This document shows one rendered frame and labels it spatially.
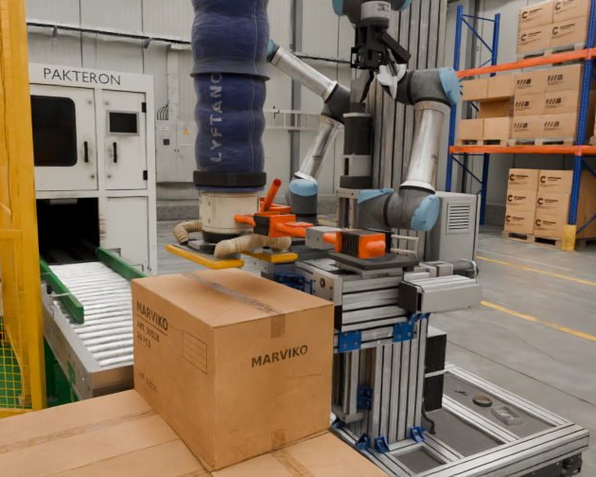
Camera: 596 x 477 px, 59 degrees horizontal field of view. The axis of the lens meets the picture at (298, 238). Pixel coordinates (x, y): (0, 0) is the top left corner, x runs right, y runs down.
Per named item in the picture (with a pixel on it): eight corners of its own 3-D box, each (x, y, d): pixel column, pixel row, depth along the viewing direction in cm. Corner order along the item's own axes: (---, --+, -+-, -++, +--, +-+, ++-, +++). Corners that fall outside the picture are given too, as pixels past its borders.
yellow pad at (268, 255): (217, 245, 184) (217, 231, 184) (241, 243, 190) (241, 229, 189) (271, 263, 157) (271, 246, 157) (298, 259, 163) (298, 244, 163)
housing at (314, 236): (304, 245, 131) (304, 227, 130) (324, 242, 135) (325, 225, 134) (321, 250, 125) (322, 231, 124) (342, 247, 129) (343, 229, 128)
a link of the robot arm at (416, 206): (394, 231, 179) (423, 79, 184) (437, 236, 171) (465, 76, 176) (379, 224, 169) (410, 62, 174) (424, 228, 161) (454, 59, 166)
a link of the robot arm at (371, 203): (366, 224, 187) (368, 185, 185) (401, 227, 180) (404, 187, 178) (349, 227, 178) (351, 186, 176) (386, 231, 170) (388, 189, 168)
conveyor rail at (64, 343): (16, 285, 380) (14, 259, 377) (24, 284, 383) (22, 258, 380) (91, 423, 190) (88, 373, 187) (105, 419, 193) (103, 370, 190)
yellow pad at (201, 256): (165, 251, 173) (165, 236, 172) (193, 248, 179) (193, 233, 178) (214, 270, 146) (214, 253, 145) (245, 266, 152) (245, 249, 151)
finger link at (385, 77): (378, 97, 133) (367, 69, 137) (397, 99, 136) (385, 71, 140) (385, 89, 131) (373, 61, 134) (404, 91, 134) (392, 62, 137)
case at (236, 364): (133, 389, 187) (131, 278, 181) (233, 364, 211) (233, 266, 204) (215, 472, 140) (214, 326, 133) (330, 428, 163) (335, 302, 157)
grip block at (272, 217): (251, 234, 147) (251, 213, 146) (280, 231, 153) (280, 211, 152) (268, 238, 141) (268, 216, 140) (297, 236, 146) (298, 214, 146)
